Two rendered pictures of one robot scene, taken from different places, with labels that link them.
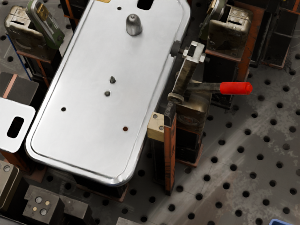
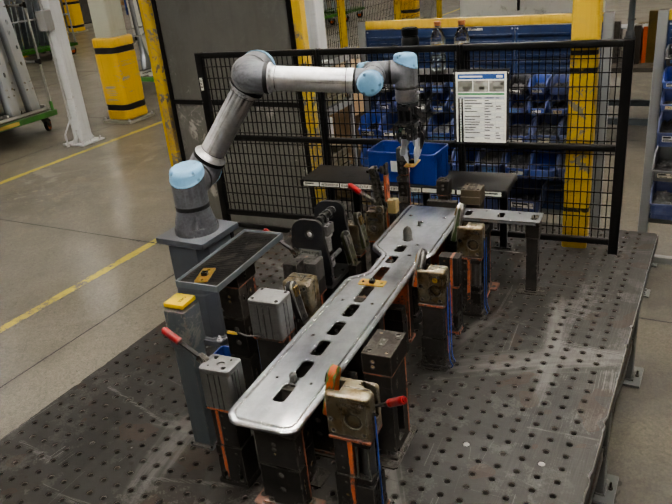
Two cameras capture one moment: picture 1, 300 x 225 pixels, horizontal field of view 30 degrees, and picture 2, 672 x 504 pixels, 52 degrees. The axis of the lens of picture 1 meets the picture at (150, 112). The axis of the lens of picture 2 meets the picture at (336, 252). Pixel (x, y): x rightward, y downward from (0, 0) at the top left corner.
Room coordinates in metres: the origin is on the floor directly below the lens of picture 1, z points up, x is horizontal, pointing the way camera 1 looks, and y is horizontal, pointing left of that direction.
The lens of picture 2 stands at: (2.80, -0.13, 1.96)
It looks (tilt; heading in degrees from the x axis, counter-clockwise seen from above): 24 degrees down; 183
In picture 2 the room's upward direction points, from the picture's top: 6 degrees counter-clockwise
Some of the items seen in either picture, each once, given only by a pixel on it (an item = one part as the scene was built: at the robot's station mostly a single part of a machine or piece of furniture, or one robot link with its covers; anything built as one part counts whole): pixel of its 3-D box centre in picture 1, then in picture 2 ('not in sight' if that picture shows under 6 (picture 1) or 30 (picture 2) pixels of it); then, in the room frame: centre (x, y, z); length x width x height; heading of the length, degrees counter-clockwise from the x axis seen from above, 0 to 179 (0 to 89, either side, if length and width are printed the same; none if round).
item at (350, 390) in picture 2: not in sight; (358, 450); (1.54, -0.18, 0.88); 0.15 x 0.11 x 0.36; 66
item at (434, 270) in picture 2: not in sight; (434, 317); (0.94, 0.07, 0.87); 0.12 x 0.09 x 0.35; 66
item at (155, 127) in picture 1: (159, 153); (395, 243); (0.37, -0.01, 0.88); 0.04 x 0.04 x 0.36; 66
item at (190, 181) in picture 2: not in sight; (189, 183); (0.60, -0.71, 1.27); 0.13 x 0.12 x 0.14; 172
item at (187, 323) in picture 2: not in sight; (195, 376); (1.24, -0.62, 0.92); 0.08 x 0.08 x 0.44; 66
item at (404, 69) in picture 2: not in sight; (404, 70); (0.57, 0.04, 1.57); 0.09 x 0.08 x 0.11; 82
